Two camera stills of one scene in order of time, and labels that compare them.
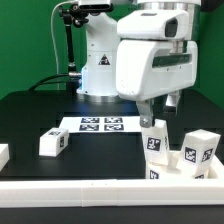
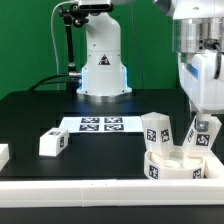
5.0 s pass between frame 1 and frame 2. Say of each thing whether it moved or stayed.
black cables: stayed
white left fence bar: stayed
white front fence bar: stayed
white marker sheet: stayed
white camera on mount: stayed
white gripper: moved
